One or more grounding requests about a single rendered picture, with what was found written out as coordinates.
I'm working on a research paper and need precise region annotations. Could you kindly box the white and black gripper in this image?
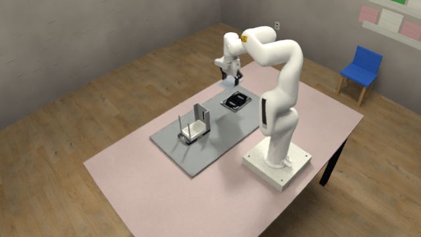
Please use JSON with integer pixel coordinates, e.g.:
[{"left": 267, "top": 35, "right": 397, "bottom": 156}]
[{"left": 220, "top": 59, "right": 243, "bottom": 87}]

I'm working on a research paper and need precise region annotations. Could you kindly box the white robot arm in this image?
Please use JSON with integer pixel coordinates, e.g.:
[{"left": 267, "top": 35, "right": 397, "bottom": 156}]
[{"left": 214, "top": 26, "right": 303, "bottom": 169}]

